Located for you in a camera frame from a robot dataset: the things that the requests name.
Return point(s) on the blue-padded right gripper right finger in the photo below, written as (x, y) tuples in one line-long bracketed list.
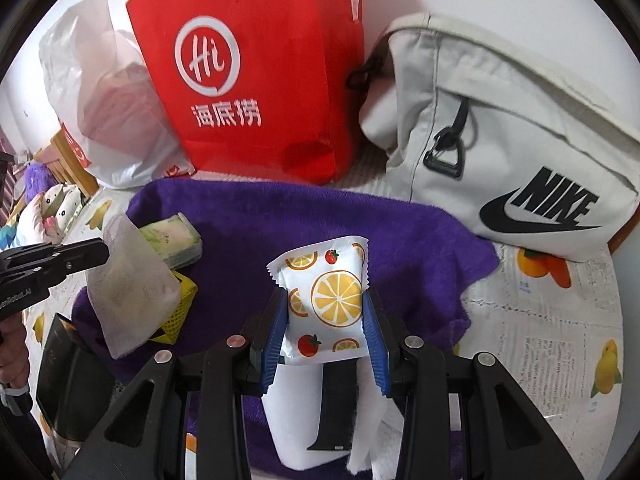
[(374, 329)]

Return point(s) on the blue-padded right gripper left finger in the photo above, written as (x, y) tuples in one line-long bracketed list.
[(272, 331)]

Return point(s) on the white foam wrap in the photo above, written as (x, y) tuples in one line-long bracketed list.
[(292, 407)]

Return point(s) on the fruit print snack packet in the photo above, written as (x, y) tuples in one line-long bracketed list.
[(325, 283)]

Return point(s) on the yellow mesh pouch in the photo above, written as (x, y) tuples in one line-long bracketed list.
[(168, 332)]

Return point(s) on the translucent drawstring pouch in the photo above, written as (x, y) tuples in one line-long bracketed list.
[(134, 292)]

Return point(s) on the dark green gold tea box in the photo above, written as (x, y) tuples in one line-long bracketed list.
[(74, 387)]

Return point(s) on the person's left hand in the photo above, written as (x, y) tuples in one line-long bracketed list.
[(14, 357)]

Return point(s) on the white plush toy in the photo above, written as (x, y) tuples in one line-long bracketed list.
[(47, 216)]

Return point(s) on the purple towel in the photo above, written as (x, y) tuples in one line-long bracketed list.
[(421, 259)]

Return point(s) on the purple plush toy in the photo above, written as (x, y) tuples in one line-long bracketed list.
[(38, 179)]

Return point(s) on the wooden chair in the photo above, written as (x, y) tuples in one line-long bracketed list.
[(61, 160)]

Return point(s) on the green wet wipes packet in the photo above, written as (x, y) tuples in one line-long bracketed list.
[(175, 240)]

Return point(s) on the white Miniso plastic bag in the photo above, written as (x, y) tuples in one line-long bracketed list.
[(103, 96)]

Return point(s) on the grey Nike waist bag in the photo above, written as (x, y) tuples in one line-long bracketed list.
[(519, 149)]

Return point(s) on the red Haidilao paper bag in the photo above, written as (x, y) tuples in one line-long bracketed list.
[(257, 88)]

